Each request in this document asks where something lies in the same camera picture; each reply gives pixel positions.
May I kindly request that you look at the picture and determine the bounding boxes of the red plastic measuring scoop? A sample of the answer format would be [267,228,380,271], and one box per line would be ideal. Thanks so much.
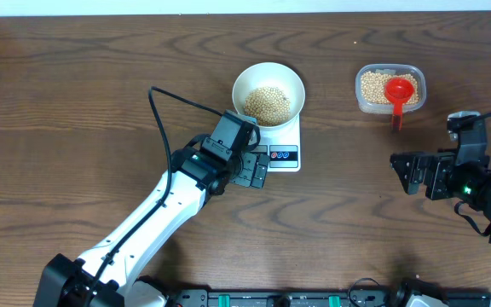
[384,78,415,132]

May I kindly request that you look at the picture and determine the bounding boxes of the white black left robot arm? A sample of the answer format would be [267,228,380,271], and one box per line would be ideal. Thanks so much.
[34,146,270,306]

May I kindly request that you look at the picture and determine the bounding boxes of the white digital kitchen scale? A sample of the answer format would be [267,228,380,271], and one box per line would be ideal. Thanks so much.
[253,115,301,172]

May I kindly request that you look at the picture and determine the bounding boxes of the soybeans in bowl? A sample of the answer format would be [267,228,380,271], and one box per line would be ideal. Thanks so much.
[243,86,291,126]

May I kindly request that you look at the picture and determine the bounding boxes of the white round bowl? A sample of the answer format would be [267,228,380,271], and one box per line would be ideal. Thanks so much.
[232,62,306,130]

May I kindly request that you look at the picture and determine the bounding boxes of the soybeans in container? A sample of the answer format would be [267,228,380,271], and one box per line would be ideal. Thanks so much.
[360,71,419,105]

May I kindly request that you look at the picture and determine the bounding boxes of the clear plastic container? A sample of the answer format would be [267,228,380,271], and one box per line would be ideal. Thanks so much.
[355,64,427,114]

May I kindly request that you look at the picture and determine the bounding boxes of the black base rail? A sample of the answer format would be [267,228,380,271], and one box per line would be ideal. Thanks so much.
[165,288,390,307]

